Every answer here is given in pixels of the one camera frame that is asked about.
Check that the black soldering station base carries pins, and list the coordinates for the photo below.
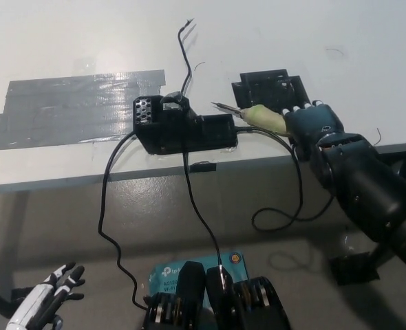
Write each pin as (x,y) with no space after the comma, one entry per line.
(182,135)

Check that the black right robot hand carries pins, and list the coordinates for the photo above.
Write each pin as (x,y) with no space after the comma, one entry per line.
(313,120)

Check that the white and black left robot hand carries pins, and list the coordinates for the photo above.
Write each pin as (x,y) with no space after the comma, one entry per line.
(34,302)

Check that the small black tape strip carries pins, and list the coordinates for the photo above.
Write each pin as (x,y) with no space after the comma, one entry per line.
(203,167)

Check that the teal tp-link box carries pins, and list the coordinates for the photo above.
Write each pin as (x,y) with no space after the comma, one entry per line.
(165,275)

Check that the grey duct tape patch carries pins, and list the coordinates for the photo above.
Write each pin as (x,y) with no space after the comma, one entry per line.
(69,106)

